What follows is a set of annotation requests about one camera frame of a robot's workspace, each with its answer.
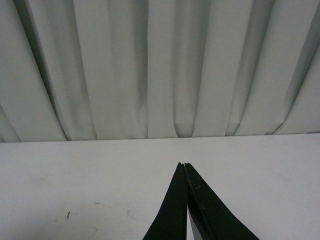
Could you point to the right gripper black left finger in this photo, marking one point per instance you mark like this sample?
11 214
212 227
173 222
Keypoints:
170 222

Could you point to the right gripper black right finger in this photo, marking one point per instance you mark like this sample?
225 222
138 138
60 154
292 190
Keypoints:
211 217

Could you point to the grey pleated curtain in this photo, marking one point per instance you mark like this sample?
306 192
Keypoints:
73 70

